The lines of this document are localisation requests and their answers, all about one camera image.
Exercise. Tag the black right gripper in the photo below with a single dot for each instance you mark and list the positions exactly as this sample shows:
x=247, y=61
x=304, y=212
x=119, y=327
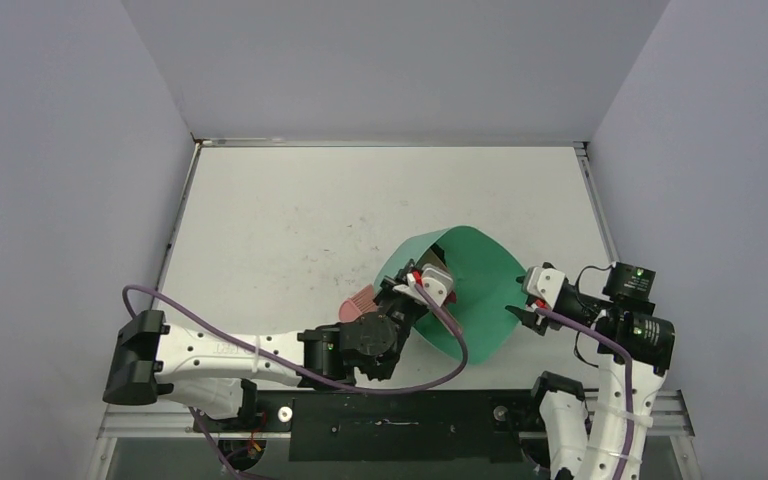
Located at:
x=533, y=312

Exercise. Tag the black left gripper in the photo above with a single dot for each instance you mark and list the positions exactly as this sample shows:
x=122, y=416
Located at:
x=387, y=285

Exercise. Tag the pink hand broom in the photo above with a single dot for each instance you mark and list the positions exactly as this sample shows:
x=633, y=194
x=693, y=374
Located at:
x=354, y=307

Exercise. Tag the green plastic waste bin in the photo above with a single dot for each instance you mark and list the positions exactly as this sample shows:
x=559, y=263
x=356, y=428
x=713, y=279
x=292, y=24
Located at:
x=485, y=284

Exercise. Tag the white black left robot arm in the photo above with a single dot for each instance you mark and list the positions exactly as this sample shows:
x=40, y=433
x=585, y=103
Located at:
x=217, y=373

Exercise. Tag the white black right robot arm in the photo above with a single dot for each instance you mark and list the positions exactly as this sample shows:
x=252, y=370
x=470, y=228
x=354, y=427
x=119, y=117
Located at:
x=604, y=439

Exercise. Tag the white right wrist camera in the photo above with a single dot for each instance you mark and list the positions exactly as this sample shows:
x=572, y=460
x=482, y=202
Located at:
x=542, y=286

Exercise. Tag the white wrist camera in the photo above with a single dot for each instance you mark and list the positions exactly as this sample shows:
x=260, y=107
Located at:
x=436, y=281
x=542, y=286

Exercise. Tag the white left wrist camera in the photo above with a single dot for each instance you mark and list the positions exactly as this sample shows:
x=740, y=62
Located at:
x=436, y=281

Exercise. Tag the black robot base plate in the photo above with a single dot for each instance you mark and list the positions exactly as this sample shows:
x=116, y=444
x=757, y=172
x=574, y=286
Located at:
x=501, y=426

